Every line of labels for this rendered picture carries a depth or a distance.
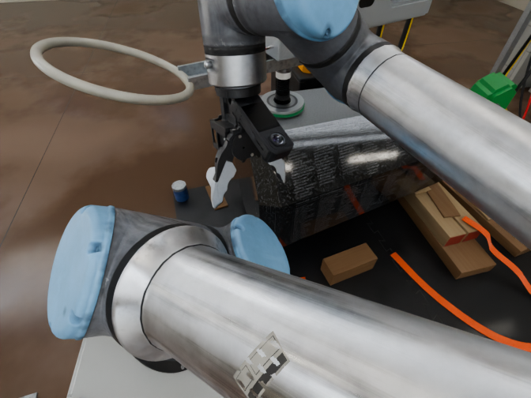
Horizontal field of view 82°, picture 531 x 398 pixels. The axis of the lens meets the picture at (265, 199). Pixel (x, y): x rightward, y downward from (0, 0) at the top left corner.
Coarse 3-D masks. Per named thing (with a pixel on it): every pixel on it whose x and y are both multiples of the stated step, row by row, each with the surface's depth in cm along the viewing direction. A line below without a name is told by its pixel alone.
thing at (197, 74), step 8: (192, 64) 119; (200, 64) 120; (272, 64) 124; (280, 64) 126; (288, 64) 128; (296, 64) 130; (184, 72) 119; (192, 72) 121; (200, 72) 122; (192, 80) 111; (200, 80) 113; (208, 80) 114
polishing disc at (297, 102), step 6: (264, 96) 149; (270, 96) 149; (294, 96) 149; (300, 96) 149; (264, 102) 146; (270, 102) 146; (294, 102) 146; (300, 102) 146; (270, 108) 142; (276, 108) 142; (282, 108) 142; (288, 108) 142; (294, 108) 142; (300, 108) 143; (276, 114) 141; (282, 114) 140; (288, 114) 141
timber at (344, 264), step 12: (348, 252) 179; (360, 252) 179; (372, 252) 179; (324, 264) 176; (336, 264) 174; (348, 264) 174; (360, 264) 174; (372, 264) 179; (336, 276) 171; (348, 276) 179
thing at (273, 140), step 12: (252, 96) 48; (240, 108) 46; (252, 108) 46; (264, 108) 47; (240, 120) 47; (252, 120) 45; (264, 120) 46; (276, 120) 46; (252, 132) 45; (264, 132) 45; (276, 132) 45; (264, 144) 44; (276, 144) 44; (288, 144) 45; (264, 156) 45; (276, 156) 44
